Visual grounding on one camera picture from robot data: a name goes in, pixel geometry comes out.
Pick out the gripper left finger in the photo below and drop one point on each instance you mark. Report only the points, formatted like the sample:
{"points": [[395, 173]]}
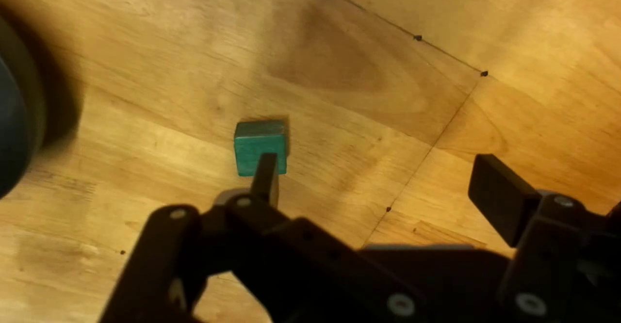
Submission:
{"points": [[252, 245]]}

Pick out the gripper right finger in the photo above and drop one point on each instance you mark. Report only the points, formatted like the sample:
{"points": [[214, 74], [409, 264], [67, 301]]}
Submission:
{"points": [[548, 226]]}

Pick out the green cube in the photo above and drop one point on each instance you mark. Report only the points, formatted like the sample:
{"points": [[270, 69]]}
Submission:
{"points": [[259, 146]]}

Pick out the black bowl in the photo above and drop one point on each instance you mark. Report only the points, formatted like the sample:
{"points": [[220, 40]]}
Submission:
{"points": [[17, 109]]}

